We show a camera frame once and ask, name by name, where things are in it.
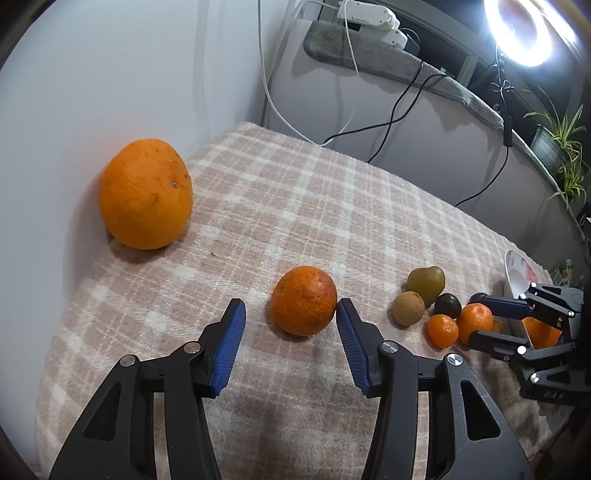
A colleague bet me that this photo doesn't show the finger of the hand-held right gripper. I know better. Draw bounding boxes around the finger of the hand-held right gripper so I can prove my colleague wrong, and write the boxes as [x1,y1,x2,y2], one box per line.
[468,282,585,324]
[467,330,583,403]

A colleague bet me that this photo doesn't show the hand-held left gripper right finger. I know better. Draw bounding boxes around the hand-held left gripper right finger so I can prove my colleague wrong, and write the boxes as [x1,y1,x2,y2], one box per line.
[336,298,536,480]

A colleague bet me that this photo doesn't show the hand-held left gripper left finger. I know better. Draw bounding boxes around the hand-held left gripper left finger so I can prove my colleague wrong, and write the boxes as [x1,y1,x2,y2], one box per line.
[48,298,246,480]

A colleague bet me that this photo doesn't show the small mandarin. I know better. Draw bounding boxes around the small mandarin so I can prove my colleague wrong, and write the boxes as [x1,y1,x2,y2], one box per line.
[524,316,564,350]
[456,303,495,346]
[426,314,460,349]

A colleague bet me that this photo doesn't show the white floral bowl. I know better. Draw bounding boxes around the white floral bowl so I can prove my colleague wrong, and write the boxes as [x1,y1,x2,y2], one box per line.
[503,249,561,350]

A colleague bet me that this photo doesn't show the medium reddish orange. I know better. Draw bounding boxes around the medium reddish orange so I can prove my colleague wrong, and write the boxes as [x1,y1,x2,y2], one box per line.
[270,266,338,337]

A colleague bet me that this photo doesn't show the brown kiwi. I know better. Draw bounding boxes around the brown kiwi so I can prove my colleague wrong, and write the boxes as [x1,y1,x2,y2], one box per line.
[392,291,425,326]

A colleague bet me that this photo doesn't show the green printed box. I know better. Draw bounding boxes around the green printed box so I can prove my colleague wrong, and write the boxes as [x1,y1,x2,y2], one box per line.
[551,261,578,287]

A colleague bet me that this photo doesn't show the green kiwi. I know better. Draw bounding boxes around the green kiwi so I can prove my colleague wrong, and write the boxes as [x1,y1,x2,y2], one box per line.
[407,266,447,309]

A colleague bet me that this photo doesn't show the pink plaid blanket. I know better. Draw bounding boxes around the pink plaid blanket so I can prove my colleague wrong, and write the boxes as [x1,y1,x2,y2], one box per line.
[34,121,573,480]

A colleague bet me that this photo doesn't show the grey plant pot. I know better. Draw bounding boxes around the grey plant pot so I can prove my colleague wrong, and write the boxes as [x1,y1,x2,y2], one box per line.
[531,127,561,169]

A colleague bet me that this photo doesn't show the large orange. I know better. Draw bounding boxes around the large orange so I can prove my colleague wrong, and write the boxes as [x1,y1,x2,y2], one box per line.
[99,138,194,251]

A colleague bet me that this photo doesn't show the spider plant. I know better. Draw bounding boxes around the spider plant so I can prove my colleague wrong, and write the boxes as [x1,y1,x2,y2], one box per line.
[524,88,589,217]

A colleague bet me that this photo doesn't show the grey sill mat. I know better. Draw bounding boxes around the grey sill mat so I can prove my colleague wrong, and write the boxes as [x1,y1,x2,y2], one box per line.
[302,21,578,217]

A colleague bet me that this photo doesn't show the black ring light cable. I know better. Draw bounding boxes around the black ring light cable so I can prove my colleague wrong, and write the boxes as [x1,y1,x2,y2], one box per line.
[455,44,514,207]

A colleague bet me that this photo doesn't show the black power cable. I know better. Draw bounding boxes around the black power cable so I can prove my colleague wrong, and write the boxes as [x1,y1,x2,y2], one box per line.
[368,61,424,164]
[322,74,448,145]

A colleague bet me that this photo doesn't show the white charging cable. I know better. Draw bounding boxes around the white charging cable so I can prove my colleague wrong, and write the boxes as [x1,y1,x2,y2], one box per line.
[322,2,361,145]
[257,0,321,145]

